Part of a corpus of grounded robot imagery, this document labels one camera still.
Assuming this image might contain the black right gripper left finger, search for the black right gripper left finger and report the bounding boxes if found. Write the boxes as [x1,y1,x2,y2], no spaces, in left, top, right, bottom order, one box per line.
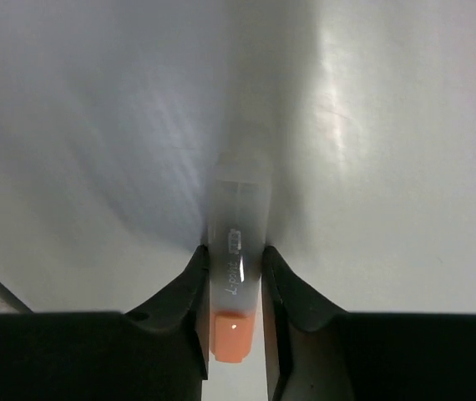
[0,246,209,400]

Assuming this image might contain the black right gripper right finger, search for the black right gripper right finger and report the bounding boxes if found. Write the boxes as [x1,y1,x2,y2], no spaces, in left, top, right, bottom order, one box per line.
[261,246,476,400]

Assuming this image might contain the clear orange lead case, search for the clear orange lead case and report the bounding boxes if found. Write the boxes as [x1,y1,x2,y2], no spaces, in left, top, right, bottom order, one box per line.
[203,150,273,365]

